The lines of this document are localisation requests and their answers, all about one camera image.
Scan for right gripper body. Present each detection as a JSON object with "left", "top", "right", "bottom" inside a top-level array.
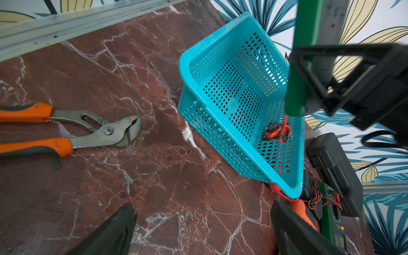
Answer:
[{"left": 350, "top": 79, "right": 408, "bottom": 150}]

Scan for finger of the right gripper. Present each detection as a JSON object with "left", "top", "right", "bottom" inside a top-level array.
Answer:
[{"left": 288, "top": 42, "right": 408, "bottom": 131}]

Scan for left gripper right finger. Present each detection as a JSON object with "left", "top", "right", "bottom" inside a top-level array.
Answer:
[{"left": 271, "top": 201, "right": 345, "bottom": 255}]

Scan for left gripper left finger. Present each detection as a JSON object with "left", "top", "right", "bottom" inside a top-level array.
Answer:
[{"left": 68, "top": 203, "right": 137, "bottom": 255}]

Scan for orange black multimeter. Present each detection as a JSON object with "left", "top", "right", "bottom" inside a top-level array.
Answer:
[{"left": 290, "top": 199, "right": 318, "bottom": 230}]

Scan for black green multimeter face down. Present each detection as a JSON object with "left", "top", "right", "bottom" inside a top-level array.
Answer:
[{"left": 285, "top": 1, "right": 349, "bottom": 117}]

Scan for red black test leads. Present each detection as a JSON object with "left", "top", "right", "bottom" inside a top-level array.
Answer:
[{"left": 261, "top": 115, "right": 292, "bottom": 143}]

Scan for green multimeter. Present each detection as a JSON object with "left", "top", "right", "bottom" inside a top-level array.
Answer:
[{"left": 318, "top": 183, "right": 348, "bottom": 255}]

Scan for teal plastic basket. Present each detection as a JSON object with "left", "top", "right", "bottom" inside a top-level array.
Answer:
[{"left": 178, "top": 13, "right": 306, "bottom": 199}]

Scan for black plastic tool case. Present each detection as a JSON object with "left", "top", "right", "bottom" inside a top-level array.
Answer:
[{"left": 307, "top": 133, "right": 363, "bottom": 217}]

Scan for orange handled pliers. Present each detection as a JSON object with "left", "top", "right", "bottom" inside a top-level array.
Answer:
[{"left": 0, "top": 101, "right": 142, "bottom": 161}]

